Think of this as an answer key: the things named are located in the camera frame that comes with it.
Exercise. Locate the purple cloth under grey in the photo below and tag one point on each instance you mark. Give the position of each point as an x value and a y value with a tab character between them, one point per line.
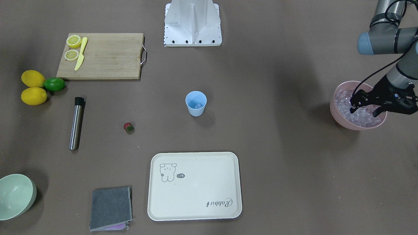
121	226

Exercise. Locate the yellow lemon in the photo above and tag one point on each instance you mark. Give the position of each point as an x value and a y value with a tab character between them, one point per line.
32	78
34	96

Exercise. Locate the cream rabbit tray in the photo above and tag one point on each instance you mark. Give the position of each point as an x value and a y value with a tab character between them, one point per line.
194	186

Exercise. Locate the pink bowl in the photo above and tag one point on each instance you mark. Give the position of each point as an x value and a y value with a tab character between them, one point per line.
350	85

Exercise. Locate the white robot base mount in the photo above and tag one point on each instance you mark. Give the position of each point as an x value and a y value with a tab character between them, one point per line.
192	23

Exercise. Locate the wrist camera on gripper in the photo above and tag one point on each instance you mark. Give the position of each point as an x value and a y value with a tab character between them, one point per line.
404	101

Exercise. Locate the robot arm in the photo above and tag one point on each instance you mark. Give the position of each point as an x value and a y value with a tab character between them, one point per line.
385	37

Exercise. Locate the lemon half lower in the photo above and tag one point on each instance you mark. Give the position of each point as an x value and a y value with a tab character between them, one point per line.
71	55

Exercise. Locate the ice cubes in cup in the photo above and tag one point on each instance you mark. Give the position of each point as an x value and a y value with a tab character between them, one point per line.
198	106

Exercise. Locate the yellow plastic knife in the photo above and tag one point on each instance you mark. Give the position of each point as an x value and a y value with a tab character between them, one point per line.
81	57

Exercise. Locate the light blue plastic cup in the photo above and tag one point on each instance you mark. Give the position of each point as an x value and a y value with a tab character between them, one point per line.
192	99

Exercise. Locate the green lime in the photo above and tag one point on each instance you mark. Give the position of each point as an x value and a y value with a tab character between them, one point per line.
54	84

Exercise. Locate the grey folded cloth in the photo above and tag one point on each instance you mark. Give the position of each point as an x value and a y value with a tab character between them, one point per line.
110	206

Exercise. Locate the steel muddler black tip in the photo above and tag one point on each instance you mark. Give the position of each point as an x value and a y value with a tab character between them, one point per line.
79	103

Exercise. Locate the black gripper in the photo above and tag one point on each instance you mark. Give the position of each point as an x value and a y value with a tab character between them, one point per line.
382	89

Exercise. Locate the wooden cutting board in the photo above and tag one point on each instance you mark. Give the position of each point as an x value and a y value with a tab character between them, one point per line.
107	56

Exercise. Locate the light green bowl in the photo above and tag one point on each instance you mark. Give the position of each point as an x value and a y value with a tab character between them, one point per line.
17	195

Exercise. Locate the lemon half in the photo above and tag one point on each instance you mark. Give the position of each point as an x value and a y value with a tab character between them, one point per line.
74	41
71	55

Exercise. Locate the clear ice cubes pile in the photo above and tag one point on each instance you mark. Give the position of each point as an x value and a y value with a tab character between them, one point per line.
362	117

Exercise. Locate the yellow lemon upper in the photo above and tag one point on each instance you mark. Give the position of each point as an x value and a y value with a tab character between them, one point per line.
32	78

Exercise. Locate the lemon half upper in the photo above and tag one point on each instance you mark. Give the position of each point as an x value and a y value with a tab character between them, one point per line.
74	41

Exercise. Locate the red strawberry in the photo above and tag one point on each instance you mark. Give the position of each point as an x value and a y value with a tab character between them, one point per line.
128	127

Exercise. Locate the yellow lemon lower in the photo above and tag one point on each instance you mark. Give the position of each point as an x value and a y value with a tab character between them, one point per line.
34	96

